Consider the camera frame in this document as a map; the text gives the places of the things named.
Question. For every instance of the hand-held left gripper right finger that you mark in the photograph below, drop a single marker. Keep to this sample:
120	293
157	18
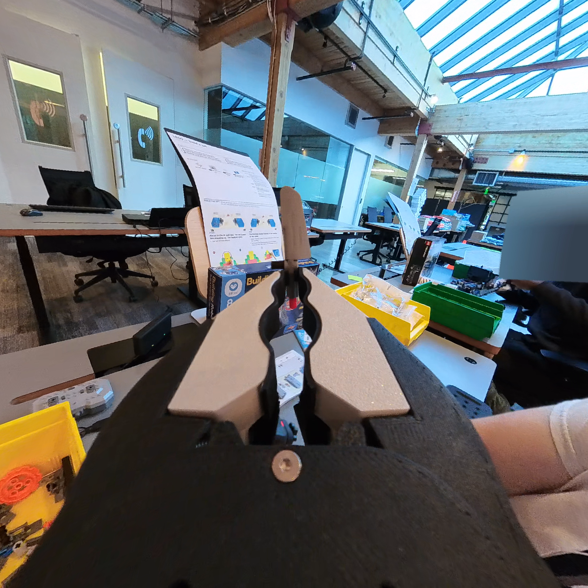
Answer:
358	367

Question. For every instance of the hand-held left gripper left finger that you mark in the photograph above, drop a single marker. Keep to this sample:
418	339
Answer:
216	367

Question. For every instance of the person's right forearm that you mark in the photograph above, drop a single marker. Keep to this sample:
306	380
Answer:
514	450

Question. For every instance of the grey desk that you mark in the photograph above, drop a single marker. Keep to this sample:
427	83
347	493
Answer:
443	363

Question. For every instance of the yellow plastic bin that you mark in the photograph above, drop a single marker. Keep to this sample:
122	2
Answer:
41	427
395	324

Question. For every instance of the white instruction booklet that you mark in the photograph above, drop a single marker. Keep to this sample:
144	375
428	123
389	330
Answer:
289	367

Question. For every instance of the black power adapter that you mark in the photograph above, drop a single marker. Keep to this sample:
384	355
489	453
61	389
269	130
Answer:
151	333

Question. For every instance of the pile of clear plastic bags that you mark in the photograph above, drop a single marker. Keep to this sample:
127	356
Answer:
381	296

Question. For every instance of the blue robot kit box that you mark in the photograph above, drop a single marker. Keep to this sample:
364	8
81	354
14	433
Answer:
229	289

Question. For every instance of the black flat pad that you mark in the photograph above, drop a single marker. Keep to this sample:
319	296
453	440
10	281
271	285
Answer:
110	356

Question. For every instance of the green plastic bin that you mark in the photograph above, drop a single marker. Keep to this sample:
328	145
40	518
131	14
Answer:
454	317

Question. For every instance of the wooden sheet stand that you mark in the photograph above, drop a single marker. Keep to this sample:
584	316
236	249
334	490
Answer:
197	257

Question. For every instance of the black cardboard box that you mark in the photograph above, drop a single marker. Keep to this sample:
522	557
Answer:
420	262

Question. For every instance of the black office chair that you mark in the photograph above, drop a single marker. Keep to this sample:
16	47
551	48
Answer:
376	239
73	188

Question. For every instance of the grey hexagonal controller block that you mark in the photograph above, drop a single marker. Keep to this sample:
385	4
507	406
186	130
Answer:
78	395

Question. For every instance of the small office table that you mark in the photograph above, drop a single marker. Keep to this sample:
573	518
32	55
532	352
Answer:
335	225

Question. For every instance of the black toy model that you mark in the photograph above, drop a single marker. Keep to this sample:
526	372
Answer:
477	275

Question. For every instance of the white instruction sheet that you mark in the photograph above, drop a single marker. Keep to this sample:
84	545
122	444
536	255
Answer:
229	193
406	220

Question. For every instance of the black laptop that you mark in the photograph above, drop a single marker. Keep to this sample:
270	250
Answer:
165	216

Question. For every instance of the long grey office table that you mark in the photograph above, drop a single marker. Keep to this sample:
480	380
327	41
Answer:
69	223

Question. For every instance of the black keyboard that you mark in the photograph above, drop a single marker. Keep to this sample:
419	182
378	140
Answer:
69	209

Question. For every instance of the orange toy gear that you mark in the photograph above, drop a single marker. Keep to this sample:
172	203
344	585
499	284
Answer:
9	491

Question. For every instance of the dark computer mouse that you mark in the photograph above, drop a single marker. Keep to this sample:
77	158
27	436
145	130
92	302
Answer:
30	212

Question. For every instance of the heap of dark toy parts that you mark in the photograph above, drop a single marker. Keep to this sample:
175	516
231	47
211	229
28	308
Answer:
18	533

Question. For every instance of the white door with phone sign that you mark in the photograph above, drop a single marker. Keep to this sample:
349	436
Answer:
18	174
138	78

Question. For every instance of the black toy bracket piece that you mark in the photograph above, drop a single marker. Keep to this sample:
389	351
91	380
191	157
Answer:
57	477

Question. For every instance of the wooden post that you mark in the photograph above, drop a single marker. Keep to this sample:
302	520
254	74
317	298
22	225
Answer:
413	170
275	115

